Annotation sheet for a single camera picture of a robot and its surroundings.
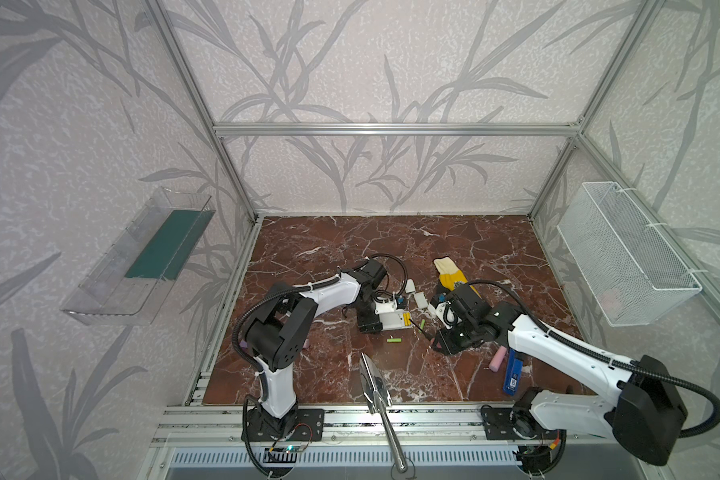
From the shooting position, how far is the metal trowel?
0.69 metres

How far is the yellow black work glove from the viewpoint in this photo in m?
1.01

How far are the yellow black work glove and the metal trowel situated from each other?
36 centimetres
